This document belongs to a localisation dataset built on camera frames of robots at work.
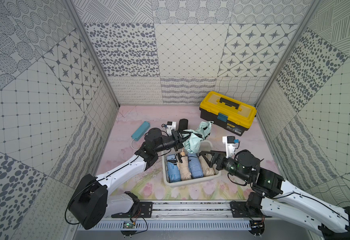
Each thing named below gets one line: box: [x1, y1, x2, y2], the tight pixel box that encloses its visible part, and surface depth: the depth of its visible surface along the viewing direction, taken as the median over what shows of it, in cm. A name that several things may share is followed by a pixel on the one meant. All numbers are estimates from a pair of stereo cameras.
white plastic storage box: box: [162, 140, 222, 187], surface depth 83 cm
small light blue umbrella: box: [187, 152, 204, 179], surface depth 82 cm
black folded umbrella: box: [178, 118, 188, 131], surface depth 109 cm
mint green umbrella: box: [181, 121, 214, 154], surface depth 67 cm
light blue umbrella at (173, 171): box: [166, 154, 182, 183], surface depth 83 cm
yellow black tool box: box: [199, 91, 257, 137], surface depth 100 cm
